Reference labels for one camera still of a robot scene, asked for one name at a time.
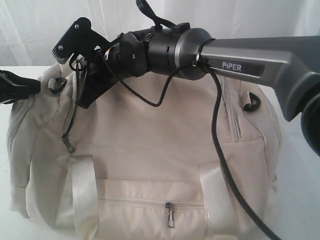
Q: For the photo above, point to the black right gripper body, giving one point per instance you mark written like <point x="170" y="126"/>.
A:
<point x="95" y="73"/>

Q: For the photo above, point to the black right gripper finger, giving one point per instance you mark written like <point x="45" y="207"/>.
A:
<point x="90" y="88"/>

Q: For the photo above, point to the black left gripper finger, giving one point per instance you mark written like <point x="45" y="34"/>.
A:
<point x="24" y="87"/>

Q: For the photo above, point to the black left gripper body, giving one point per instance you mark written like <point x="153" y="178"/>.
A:
<point x="7" y="82"/>

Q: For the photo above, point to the beige duffel bag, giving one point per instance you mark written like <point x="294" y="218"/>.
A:
<point x="121" y="169"/>

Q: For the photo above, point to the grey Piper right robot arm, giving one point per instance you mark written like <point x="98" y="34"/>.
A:
<point x="289" y="65"/>

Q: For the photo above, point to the white backdrop curtain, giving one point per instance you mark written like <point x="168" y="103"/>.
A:
<point x="29" y="30"/>

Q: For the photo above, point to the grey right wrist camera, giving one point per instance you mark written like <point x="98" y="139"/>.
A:
<point x="79" y="39"/>

